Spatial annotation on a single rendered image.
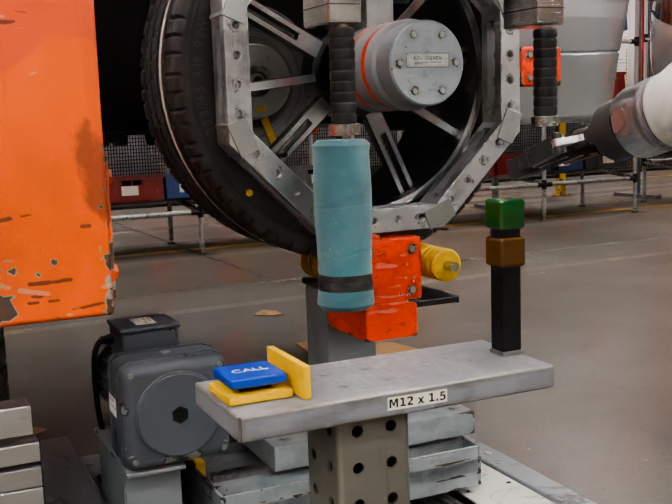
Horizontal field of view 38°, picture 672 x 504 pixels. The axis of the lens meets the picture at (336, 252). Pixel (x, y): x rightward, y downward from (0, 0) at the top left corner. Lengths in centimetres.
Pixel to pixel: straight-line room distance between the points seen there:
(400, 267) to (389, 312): 8
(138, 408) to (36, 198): 41
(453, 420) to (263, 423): 77
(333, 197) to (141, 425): 46
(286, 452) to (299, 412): 57
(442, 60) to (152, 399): 68
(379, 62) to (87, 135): 45
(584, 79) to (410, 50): 92
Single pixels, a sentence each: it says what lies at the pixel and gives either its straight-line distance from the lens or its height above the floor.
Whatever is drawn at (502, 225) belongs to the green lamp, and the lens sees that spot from 128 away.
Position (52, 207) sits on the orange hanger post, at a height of 67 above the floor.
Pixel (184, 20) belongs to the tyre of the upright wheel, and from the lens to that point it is 158.
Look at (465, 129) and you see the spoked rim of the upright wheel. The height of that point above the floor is 74.
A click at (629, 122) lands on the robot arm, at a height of 76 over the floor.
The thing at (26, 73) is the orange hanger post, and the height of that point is 84.
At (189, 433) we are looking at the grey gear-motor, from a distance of 157.
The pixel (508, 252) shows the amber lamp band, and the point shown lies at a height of 59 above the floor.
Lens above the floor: 78
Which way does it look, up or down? 8 degrees down
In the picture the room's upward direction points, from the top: 2 degrees counter-clockwise
